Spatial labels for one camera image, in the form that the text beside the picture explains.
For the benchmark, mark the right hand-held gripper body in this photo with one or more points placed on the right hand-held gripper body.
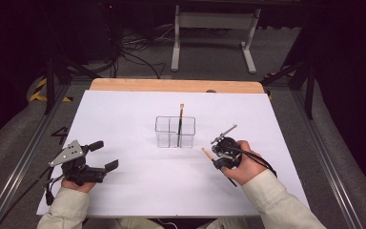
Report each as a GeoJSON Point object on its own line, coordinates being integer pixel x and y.
{"type": "Point", "coordinates": [228, 148]}

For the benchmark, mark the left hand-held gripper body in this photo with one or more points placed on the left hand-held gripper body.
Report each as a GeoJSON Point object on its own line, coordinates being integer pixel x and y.
{"type": "Point", "coordinates": [76, 173]}

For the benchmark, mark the black brush short orange head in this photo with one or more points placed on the black brush short orange head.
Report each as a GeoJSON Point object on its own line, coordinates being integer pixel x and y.
{"type": "Point", "coordinates": [207, 153]}

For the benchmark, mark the black brush long tan ferrule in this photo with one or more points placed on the black brush long tan ferrule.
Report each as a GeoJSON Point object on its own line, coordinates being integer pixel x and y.
{"type": "Point", "coordinates": [181, 122]}

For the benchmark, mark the clear acrylic organizer box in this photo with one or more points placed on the clear acrylic organizer box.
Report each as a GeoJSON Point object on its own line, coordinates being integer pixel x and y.
{"type": "Point", "coordinates": [163, 132]}

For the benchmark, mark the person's left hand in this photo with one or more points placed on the person's left hand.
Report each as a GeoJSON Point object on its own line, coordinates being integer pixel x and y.
{"type": "Point", "coordinates": [77, 187]}

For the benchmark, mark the person's right hand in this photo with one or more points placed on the person's right hand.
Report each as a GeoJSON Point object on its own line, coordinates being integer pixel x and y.
{"type": "Point", "coordinates": [248, 168]}

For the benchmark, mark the white table cover sheet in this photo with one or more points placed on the white table cover sheet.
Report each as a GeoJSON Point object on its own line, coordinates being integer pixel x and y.
{"type": "Point", "coordinates": [124, 108]}

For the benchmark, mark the black tripod stand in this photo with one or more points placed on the black tripod stand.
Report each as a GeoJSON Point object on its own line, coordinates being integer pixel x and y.
{"type": "Point", "coordinates": [50, 86]}
{"type": "Point", "coordinates": [309, 89]}

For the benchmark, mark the yellow black hazard tape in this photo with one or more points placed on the yellow black hazard tape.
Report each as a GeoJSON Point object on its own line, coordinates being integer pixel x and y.
{"type": "Point", "coordinates": [36, 92]}

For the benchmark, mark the black equipment rack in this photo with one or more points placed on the black equipment rack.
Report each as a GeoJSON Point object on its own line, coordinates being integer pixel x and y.
{"type": "Point", "coordinates": [111, 28]}

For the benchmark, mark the dark curtain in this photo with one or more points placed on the dark curtain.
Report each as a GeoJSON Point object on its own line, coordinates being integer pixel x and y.
{"type": "Point", "coordinates": [9, 57]}
{"type": "Point", "coordinates": [352, 79]}

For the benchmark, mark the aluminium floor rail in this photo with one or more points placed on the aluminium floor rail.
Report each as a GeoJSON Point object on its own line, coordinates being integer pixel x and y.
{"type": "Point", "coordinates": [327, 159]}
{"type": "Point", "coordinates": [22, 165]}

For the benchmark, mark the white metal stand frame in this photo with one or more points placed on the white metal stand frame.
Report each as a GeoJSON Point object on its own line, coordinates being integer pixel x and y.
{"type": "Point", "coordinates": [214, 20]}

